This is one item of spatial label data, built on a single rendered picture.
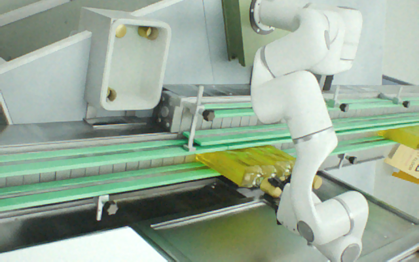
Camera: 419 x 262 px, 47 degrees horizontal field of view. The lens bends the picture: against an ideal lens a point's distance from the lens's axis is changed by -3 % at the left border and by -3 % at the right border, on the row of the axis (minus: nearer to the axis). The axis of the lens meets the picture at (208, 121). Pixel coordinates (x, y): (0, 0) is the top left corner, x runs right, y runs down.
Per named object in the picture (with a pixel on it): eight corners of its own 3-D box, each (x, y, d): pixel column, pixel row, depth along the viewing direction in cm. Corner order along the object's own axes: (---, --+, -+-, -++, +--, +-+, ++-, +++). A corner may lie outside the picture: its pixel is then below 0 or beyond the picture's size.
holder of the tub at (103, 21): (80, 119, 124) (95, 130, 119) (95, 12, 116) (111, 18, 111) (136, 116, 136) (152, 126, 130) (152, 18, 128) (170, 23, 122)
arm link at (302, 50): (282, 21, 116) (251, 21, 105) (332, -2, 108) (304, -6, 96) (302, 76, 115) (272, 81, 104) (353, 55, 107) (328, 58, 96)
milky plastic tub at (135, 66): (83, 100, 122) (100, 111, 116) (95, 11, 116) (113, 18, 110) (140, 98, 134) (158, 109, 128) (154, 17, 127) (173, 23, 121)
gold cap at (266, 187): (258, 191, 122) (271, 199, 119) (261, 178, 121) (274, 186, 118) (267, 189, 124) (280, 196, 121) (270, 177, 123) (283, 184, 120)
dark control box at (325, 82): (299, 84, 180) (317, 90, 174) (304, 63, 177) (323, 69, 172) (312, 84, 185) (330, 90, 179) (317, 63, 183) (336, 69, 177)
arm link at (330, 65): (335, 13, 108) (320, 82, 113) (369, 16, 127) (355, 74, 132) (298, 5, 113) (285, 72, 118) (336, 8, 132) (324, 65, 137)
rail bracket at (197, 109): (167, 139, 128) (198, 158, 119) (179, 77, 123) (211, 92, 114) (177, 139, 130) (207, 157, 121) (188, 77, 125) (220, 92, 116)
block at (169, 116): (153, 124, 132) (168, 133, 127) (159, 90, 129) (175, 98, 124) (163, 123, 134) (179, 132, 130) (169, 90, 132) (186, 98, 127)
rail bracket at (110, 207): (74, 204, 116) (102, 232, 107) (78, 179, 114) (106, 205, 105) (89, 202, 119) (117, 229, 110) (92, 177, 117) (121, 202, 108)
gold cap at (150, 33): (160, 29, 123) (150, 25, 126) (150, 23, 120) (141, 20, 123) (154, 42, 123) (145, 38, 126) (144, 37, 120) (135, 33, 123)
